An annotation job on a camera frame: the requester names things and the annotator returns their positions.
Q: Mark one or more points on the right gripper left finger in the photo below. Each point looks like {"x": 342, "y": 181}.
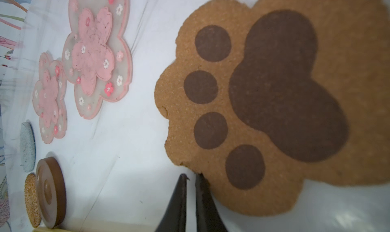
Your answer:
{"x": 174, "y": 219}

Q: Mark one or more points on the woven rattan round coaster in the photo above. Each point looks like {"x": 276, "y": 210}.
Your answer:
{"x": 31, "y": 200}

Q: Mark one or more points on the grey round coaster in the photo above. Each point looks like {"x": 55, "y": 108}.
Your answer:
{"x": 27, "y": 147}

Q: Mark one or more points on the pink flower coaster right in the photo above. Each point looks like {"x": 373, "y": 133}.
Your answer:
{"x": 96, "y": 58}

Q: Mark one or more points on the brown wooden round coaster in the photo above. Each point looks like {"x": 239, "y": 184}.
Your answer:
{"x": 51, "y": 192}

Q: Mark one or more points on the yellow tray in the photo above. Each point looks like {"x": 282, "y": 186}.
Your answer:
{"x": 101, "y": 226}

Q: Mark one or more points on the cork paw print coaster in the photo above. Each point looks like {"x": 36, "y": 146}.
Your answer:
{"x": 261, "y": 99}

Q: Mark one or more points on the pink flower coaster left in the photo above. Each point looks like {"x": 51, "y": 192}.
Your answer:
{"x": 48, "y": 99}

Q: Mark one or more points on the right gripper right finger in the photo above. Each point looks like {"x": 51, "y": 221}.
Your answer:
{"x": 208, "y": 218}

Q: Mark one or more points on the pink flower coaster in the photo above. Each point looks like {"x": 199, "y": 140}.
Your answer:
{"x": 48, "y": 99}
{"x": 96, "y": 58}

